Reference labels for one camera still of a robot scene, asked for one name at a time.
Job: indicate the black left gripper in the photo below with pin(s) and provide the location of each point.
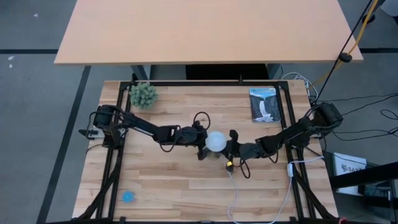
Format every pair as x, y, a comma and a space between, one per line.
191, 135

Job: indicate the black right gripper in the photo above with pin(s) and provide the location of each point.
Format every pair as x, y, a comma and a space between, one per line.
250, 151

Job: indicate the white flood light bulb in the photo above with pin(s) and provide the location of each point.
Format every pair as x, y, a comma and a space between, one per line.
215, 141

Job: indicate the brass lamp base socket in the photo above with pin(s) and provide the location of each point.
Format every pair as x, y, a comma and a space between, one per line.
214, 155

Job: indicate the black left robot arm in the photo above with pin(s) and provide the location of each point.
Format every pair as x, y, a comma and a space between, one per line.
146, 127

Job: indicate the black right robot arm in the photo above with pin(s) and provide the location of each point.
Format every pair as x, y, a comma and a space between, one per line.
295, 133

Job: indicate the waterfall cover book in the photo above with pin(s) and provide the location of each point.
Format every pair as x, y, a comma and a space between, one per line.
264, 105

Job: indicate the green plant in white pot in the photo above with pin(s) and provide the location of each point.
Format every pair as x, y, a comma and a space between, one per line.
143, 96

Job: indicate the blue round disc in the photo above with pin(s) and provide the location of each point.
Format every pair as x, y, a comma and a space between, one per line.
128, 197

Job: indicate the grey metal mounting plate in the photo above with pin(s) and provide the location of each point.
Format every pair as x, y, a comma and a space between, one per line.
97, 133

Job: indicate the long light wooden table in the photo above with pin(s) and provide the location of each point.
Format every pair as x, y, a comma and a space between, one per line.
205, 31

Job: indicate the white box with logo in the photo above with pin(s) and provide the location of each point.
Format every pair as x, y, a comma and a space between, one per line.
348, 171

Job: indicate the black metal beam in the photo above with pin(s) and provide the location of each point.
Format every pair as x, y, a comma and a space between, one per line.
363, 175

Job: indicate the black aluminium table frame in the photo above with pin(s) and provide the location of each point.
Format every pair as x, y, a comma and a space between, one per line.
202, 83

